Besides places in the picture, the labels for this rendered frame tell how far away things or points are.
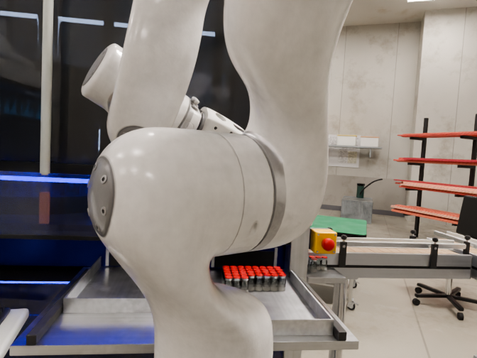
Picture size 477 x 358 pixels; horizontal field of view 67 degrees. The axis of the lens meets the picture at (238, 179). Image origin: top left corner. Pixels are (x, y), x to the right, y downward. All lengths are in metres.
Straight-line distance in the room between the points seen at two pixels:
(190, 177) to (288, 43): 0.12
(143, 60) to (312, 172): 0.22
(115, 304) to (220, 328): 0.63
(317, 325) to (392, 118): 8.87
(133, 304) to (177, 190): 0.68
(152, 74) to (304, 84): 0.19
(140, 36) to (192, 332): 0.31
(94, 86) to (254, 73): 0.27
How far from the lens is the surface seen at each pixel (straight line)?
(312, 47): 0.29
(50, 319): 0.91
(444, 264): 1.60
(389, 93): 9.68
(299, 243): 1.20
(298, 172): 0.34
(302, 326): 0.86
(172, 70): 0.43
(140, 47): 0.43
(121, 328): 0.87
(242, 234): 0.32
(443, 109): 9.07
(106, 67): 0.51
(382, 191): 9.54
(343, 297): 1.48
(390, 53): 9.88
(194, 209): 0.27
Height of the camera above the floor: 1.26
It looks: 4 degrees down
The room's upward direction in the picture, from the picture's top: 3 degrees clockwise
